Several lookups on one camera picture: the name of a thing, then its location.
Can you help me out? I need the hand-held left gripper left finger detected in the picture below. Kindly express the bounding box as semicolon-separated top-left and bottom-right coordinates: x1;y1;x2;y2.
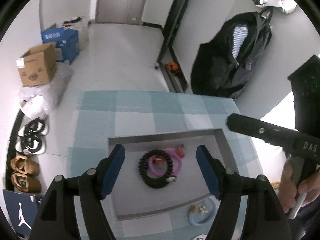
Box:
30;144;125;240

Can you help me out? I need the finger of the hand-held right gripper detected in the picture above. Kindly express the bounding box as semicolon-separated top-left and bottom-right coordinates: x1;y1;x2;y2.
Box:
226;113;295;147

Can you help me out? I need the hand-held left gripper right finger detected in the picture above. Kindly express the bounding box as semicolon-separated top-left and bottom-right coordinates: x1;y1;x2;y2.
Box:
196;145;293;240

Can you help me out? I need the black ribbed bead bracelet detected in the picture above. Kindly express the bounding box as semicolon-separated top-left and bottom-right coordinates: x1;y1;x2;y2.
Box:
138;149;174;189

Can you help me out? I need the pink ring bracelet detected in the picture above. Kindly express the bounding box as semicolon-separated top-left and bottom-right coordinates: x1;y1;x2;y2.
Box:
148;149;185;180

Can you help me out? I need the grey cardboard box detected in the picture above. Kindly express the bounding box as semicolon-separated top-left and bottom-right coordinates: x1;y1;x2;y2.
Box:
107;129;239;222

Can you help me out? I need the person's right hand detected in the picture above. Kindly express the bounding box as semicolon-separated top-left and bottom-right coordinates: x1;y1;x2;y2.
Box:
278;156;320;212

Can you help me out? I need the black jacket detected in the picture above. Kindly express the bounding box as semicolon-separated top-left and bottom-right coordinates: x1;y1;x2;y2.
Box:
190;7;273;99

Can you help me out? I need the black and white sneaker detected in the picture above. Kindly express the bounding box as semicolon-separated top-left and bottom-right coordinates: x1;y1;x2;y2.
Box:
15;135;47;155
18;119;49;138

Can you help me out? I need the striped shirt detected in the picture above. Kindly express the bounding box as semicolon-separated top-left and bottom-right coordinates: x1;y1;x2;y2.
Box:
231;24;249;59

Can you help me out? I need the pile of white plastic bags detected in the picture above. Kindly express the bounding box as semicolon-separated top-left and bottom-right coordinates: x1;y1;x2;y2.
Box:
19;65;73;119

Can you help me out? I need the navy shoe box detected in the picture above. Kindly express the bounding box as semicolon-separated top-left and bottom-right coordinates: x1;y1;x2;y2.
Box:
2;189;48;238

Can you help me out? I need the small orange object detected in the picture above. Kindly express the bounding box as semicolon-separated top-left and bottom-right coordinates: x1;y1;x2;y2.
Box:
167;61;180;75

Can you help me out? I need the brown cardboard box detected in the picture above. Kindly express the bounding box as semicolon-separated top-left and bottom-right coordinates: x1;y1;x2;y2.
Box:
16;42;57;87

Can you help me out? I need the blue cardboard box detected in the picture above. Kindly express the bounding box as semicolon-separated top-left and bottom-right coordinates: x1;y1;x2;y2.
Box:
41;24;80;65

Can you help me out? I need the black metal rack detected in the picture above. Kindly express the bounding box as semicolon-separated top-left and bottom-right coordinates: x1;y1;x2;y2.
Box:
155;0;200;94

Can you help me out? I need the white plastic bag with shoes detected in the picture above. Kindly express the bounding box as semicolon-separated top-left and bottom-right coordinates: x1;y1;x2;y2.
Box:
61;16;89;45

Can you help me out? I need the grey door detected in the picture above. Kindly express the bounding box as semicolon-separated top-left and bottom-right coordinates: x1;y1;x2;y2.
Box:
95;0;150;25

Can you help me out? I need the light blue ring bracelet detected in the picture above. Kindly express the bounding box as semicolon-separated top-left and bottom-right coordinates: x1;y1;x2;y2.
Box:
188;196;217;227

